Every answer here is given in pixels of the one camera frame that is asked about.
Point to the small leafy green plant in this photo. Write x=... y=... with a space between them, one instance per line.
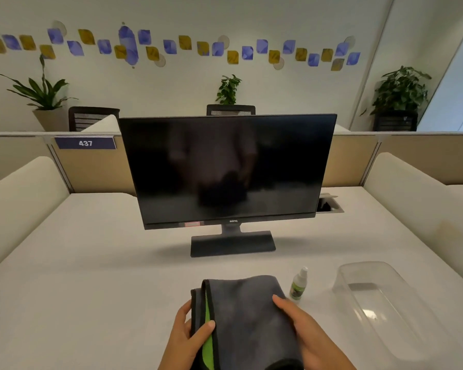
x=228 y=90

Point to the person's right thumb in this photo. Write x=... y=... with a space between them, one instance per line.
x=285 y=309

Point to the person's right hand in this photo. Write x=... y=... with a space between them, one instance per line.
x=320 y=346

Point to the person's left thumb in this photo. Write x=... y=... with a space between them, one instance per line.
x=204 y=335

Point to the blue desk number sign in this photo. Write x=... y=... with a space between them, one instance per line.
x=85 y=143

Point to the blue and yellow wall decals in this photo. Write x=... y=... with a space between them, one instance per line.
x=169 y=46

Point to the beige desk partition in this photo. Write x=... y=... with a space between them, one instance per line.
x=92 y=169

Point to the grey and green microfiber cloth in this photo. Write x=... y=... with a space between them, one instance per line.
x=247 y=319

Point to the black computer monitor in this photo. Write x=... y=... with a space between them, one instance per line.
x=223 y=169

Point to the long-leaf plant in beige pot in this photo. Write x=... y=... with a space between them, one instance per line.
x=42 y=92

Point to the small white spray bottle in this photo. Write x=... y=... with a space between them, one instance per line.
x=298 y=289

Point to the bushy plant in black pot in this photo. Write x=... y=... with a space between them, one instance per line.
x=399 y=92

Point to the person's left hand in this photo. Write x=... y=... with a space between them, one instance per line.
x=177 y=346

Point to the cream side divider panel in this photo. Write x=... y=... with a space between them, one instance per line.
x=19 y=204
x=420 y=211

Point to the clear plastic container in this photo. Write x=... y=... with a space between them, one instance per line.
x=386 y=304

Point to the black mesh office chair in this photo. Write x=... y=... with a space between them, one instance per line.
x=231 y=110
x=88 y=118

